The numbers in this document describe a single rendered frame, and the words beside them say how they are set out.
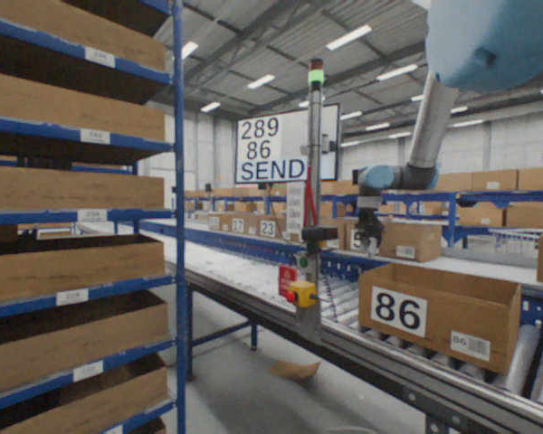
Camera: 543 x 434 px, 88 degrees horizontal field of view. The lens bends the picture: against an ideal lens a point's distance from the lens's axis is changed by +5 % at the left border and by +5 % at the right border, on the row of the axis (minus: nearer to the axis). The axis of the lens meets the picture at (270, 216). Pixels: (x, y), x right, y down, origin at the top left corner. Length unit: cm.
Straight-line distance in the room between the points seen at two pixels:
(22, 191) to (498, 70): 87
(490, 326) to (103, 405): 104
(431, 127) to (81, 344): 116
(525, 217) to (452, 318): 480
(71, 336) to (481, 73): 94
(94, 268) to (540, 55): 89
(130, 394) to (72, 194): 60
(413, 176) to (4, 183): 113
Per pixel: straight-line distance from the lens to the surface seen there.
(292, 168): 117
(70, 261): 88
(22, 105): 89
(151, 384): 106
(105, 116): 90
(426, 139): 102
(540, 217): 565
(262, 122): 129
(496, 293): 120
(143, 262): 91
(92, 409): 104
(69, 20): 96
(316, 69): 109
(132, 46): 99
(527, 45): 31
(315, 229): 91
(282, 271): 111
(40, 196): 86
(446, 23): 37
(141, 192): 90
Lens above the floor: 116
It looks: 3 degrees down
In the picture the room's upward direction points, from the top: straight up
